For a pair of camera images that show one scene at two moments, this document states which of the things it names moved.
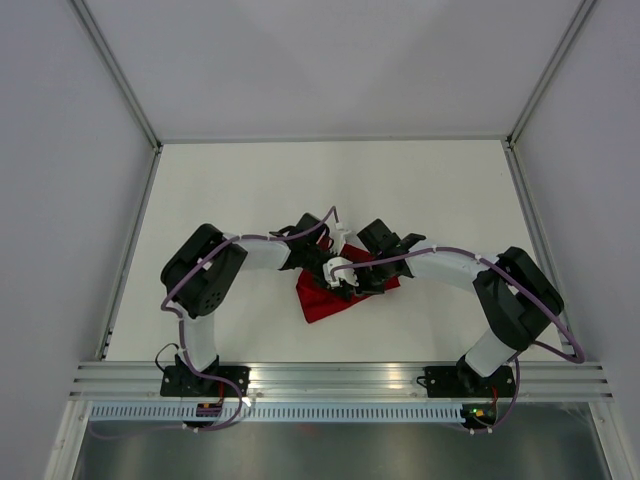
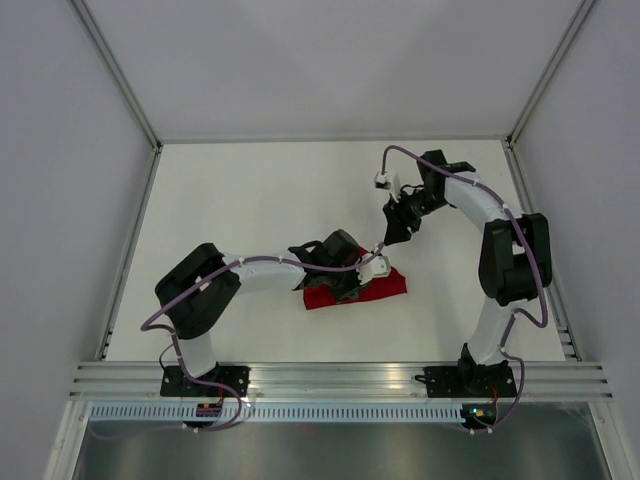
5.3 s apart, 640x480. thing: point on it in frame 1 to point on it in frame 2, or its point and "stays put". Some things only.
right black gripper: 364,289 to 397,222
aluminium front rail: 110,380 stays put
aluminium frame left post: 116,69 stays put
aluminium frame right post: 583,10 stays put
